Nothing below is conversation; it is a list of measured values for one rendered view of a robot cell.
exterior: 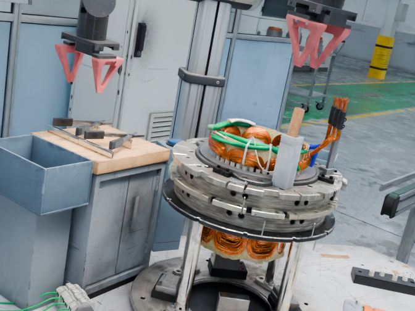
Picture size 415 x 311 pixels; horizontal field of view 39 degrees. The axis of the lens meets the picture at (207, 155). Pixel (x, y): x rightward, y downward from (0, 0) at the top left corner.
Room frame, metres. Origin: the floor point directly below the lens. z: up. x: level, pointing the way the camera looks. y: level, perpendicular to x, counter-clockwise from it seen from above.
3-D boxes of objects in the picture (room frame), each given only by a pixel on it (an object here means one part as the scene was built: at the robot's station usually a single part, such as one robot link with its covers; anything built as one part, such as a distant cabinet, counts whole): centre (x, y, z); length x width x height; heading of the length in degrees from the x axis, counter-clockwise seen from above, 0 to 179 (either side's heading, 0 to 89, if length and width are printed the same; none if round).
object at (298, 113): (0.96, -0.13, 1.20); 0.02 x 0.02 x 0.06
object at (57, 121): (1.13, 0.29, 1.09); 0.04 x 0.01 x 0.02; 132
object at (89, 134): (1.09, 0.22, 1.09); 0.04 x 0.01 x 0.02; 132
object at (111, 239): (1.13, 0.21, 0.91); 0.19 x 0.19 x 0.26; 57
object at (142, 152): (1.13, 0.21, 1.05); 0.20 x 0.19 x 0.02; 147
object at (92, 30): (1.15, 0.26, 1.28); 0.10 x 0.07 x 0.07; 57
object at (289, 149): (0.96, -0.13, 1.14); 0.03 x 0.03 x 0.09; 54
